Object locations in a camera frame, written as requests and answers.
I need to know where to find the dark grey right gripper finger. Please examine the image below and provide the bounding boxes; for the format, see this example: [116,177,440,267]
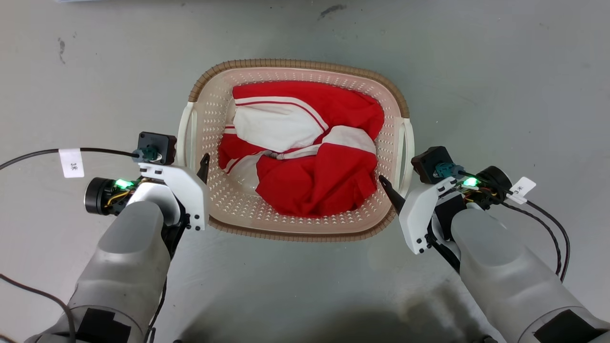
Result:
[378,175,406,216]

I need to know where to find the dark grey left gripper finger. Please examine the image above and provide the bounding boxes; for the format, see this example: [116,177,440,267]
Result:
[197,153,211,185]

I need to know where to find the red and white garment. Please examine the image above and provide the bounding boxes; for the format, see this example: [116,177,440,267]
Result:
[218,81,386,218]

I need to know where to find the beige plastic laundry basket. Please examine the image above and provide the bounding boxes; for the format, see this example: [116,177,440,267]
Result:
[176,59,415,242]

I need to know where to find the thin black cable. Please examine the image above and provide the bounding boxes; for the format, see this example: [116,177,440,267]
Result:
[144,279,168,343]
[0,273,77,343]
[499,201,562,276]
[523,199,571,282]
[0,147,140,170]

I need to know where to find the white paper cable label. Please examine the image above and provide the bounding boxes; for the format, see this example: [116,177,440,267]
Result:
[58,148,85,179]
[508,177,537,204]

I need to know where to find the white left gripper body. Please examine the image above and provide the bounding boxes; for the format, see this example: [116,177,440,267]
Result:
[84,163,210,232]

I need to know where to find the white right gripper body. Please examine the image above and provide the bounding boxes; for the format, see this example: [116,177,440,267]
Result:
[399,166,513,254]

